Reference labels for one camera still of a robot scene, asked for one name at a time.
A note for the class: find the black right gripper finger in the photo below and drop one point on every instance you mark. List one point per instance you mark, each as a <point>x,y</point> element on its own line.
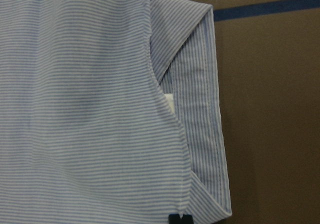
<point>177,219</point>

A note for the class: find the blue striped button shirt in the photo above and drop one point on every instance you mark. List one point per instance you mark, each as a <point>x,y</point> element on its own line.
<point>110,113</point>

